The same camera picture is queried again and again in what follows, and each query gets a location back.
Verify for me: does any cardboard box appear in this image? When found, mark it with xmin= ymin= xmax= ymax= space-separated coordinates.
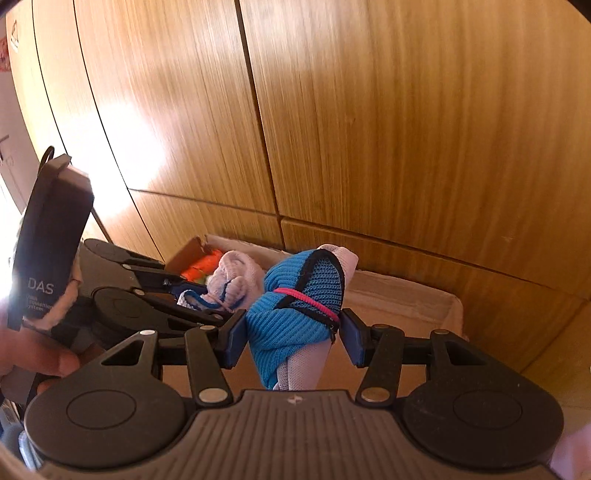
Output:
xmin=164 ymin=233 xmax=467 ymax=398

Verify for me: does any orange sock bundle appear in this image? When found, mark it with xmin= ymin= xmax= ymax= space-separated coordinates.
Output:
xmin=180 ymin=248 xmax=223 ymax=283

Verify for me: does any person's left hand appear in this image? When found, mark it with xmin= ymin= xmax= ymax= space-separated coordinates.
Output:
xmin=0 ymin=318 xmax=83 ymax=386

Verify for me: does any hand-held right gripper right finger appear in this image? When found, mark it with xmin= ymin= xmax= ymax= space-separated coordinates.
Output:
xmin=339 ymin=308 xmax=481 ymax=404

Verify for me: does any white ribbed sock bundle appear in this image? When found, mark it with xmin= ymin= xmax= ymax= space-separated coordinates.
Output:
xmin=177 ymin=287 xmax=220 ymax=315

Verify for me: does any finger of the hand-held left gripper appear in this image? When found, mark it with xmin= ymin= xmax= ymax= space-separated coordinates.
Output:
xmin=131 ymin=287 xmax=237 ymax=334
xmin=121 ymin=261 xmax=209 ymax=296

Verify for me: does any blue knit sock bundle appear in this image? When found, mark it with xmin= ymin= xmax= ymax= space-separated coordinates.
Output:
xmin=246 ymin=244 xmax=359 ymax=391

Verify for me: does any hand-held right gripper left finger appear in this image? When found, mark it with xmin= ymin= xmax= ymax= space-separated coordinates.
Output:
xmin=99 ymin=310 xmax=249 ymax=407

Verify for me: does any wooden wardrobe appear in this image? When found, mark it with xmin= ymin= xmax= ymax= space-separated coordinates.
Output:
xmin=4 ymin=0 xmax=591 ymax=409

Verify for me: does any pink fuzzy sock bundle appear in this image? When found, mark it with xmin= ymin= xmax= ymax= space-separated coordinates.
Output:
xmin=205 ymin=250 xmax=267 ymax=311

